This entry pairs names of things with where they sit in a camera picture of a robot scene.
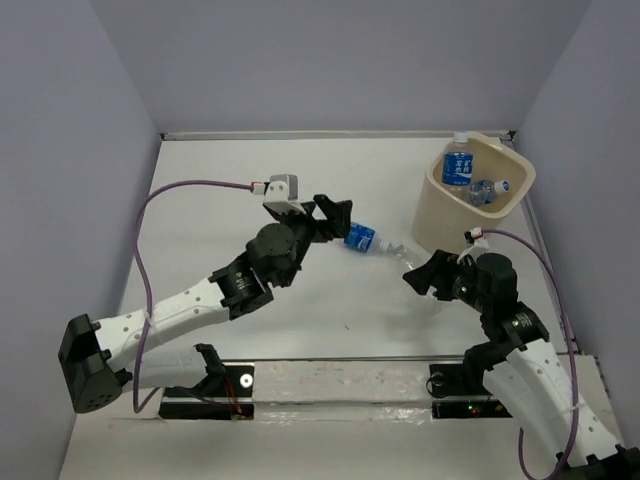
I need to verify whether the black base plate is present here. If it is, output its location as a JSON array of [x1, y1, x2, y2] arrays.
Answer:
[[158, 362, 255, 421], [425, 363, 511, 420]]

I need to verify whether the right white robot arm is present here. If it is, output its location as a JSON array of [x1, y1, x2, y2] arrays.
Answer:
[[403, 250, 639, 479]]

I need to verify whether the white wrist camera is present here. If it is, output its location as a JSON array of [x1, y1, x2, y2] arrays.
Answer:
[[262, 174, 303, 214], [457, 227, 490, 264]]

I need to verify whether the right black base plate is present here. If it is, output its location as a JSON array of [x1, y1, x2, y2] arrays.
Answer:
[[425, 363, 511, 420]]

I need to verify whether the blue label bottle front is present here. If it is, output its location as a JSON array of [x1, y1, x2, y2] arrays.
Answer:
[[493, 180, 510, 196]]

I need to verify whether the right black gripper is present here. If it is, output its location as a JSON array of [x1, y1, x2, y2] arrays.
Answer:
[[400, 249, 489, 313]]

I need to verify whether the blue label bottle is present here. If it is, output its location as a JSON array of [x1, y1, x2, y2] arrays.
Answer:
[[493, 180, 510, 196], [343, 222, 394, 254], [466, 180, 493, 207], [441, 132, 474, 188]]

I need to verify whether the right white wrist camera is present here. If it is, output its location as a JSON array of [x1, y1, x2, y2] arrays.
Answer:
[[457, 227, 490, 264]]

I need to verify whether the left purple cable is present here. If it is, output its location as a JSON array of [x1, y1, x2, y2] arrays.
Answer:
[[132, 179, 266, 414]]

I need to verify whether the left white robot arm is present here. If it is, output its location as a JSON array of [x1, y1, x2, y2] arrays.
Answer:
[[57, 194, 353, 414]]

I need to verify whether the aluminium table rail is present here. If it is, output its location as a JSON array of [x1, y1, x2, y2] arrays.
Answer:
[[159, 129, 517, 142]]

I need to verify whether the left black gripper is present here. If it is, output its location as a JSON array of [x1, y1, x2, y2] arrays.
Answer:
[[271, 195, 352, 288]]

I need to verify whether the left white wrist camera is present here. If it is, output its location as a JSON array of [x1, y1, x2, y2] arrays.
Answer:
[[262, 174, 303, 214]]

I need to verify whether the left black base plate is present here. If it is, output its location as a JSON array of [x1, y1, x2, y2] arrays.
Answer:
[[158, 362, 255, 421]]

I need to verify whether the clear unlabelled bottle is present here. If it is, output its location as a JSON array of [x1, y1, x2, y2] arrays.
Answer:
[[387, 243, 441, 315]]

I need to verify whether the beige plastic bin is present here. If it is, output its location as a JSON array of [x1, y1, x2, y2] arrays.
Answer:
[[412, 131, 536, 252]]

